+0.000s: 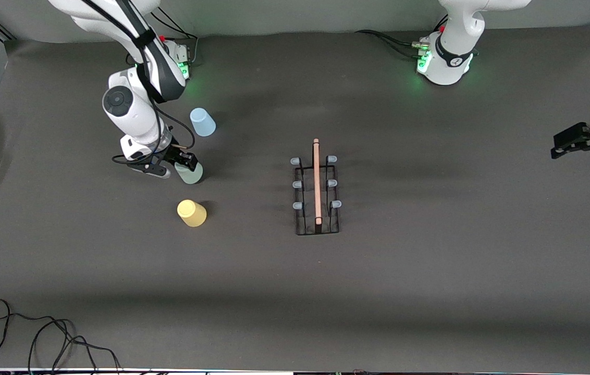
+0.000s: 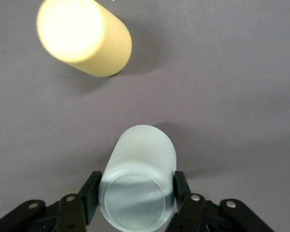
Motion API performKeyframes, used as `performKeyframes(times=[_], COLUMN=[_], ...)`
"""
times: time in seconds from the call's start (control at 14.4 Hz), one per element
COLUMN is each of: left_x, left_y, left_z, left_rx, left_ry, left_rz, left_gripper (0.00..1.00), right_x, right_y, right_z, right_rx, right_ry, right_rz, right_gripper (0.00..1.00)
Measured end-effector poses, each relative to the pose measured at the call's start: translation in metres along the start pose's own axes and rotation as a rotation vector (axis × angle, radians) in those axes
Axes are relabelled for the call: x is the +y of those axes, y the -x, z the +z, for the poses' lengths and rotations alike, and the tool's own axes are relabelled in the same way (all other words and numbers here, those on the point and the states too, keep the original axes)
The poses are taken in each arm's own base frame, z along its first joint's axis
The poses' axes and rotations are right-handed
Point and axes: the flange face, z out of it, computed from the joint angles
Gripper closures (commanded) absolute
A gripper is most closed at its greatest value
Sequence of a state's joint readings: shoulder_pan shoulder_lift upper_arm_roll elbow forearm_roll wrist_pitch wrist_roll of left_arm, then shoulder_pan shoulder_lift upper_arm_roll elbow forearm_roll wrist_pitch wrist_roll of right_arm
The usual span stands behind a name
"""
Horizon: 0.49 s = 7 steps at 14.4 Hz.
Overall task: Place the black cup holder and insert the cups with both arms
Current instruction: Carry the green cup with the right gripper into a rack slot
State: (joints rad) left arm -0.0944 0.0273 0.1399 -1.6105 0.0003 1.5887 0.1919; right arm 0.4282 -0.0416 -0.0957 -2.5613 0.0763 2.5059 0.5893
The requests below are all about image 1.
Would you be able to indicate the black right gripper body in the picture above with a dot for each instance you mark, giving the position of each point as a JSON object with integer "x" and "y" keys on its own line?
{"x": 175, "y": 153}

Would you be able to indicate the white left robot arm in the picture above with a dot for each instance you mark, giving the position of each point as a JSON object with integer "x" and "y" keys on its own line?
{"x": 454, "y": 57}

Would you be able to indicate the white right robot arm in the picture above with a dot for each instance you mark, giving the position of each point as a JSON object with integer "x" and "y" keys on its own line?
{"x": 128, "y": 112}

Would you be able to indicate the yellow plastic cup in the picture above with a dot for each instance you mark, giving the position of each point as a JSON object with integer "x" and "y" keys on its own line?
{"x": 192, "y": 213}

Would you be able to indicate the dark grey table mat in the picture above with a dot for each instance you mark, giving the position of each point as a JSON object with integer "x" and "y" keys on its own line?
{"x": 430, "y": 260}

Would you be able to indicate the pale green plastic cup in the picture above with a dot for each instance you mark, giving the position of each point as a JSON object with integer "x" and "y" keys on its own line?
{"x": 191, "y": 176}

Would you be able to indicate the light blue plastic cup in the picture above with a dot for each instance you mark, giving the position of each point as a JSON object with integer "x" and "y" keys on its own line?
{"x": 203, "y": 122}

